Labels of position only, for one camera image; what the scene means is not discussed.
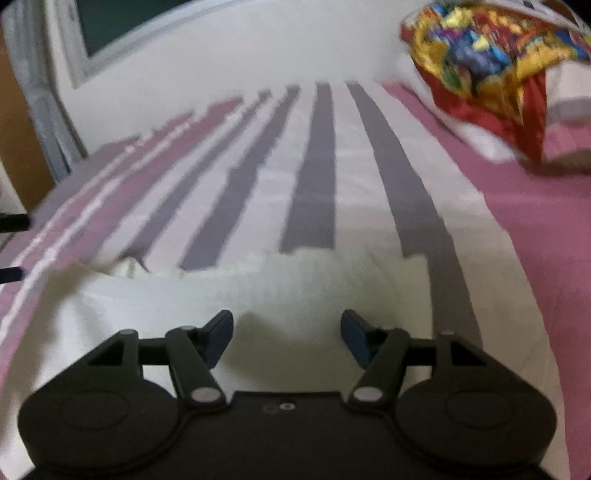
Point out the white garment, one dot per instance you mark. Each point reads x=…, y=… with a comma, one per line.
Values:
x=287, y=310

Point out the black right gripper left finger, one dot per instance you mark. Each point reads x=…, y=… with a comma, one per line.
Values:
x=115, y=368

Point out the brown wooden door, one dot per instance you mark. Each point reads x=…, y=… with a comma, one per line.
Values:
x=25, y=176

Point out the colourful red yellow satin cloth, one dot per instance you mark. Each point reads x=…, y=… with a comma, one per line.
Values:
x=486, y=61

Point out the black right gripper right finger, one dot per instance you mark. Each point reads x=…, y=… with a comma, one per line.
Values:
x=386, y=355

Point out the pink purple striped bedsheet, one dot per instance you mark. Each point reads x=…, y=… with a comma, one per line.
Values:
x=341, y=167

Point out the window with white frame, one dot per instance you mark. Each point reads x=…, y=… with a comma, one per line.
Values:
x=96, y=34

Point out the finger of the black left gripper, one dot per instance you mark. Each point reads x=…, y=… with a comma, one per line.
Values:
x=14, y=222
x=11, y=274

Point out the pink white striped folded blanket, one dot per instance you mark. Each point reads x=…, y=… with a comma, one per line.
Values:
x=567, y=135

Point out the grey curtain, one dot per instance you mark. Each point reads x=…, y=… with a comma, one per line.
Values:
x=26, y=37

